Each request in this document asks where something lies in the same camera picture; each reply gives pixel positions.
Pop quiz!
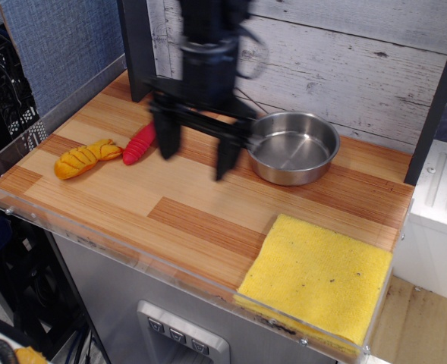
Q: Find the stainless steel pan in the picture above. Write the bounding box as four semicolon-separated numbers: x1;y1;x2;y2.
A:
247;111;341;187

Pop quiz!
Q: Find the red handled metal fork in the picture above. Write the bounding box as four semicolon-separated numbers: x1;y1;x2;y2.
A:
122;122;156;165

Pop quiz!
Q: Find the dark grey post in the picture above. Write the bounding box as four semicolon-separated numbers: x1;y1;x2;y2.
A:
404;60;447;186
117;0;156;102

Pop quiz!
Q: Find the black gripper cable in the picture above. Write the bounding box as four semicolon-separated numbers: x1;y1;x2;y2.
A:
236;26;269;80

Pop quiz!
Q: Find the black equipment rack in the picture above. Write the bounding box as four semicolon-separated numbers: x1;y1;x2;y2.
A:
0;27;39;150

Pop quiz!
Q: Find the white plastic block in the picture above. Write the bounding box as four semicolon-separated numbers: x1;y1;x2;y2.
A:
393;140;447;298

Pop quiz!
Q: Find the clear acrylic table guard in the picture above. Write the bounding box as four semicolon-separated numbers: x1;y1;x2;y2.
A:
0;74;413;363

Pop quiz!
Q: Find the stainless steel cabinet panel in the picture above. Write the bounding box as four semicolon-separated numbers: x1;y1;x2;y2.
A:
52;231;345;364

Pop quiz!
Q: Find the dark grey right post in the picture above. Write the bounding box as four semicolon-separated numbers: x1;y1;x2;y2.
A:
404;60;447;186

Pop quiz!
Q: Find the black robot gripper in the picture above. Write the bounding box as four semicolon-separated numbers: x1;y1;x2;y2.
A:
151;33;257;180

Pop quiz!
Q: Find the yellow cloth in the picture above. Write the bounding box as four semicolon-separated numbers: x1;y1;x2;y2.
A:
234;214;392;356

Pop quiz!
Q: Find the orange plush fried shrimp toy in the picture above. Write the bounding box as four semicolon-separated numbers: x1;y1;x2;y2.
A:
54;139;124;180

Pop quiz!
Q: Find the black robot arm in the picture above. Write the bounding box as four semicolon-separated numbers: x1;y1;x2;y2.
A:
150;1;257;180

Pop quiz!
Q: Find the dark grey left post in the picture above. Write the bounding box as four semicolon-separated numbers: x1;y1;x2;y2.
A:
117;0;156;102

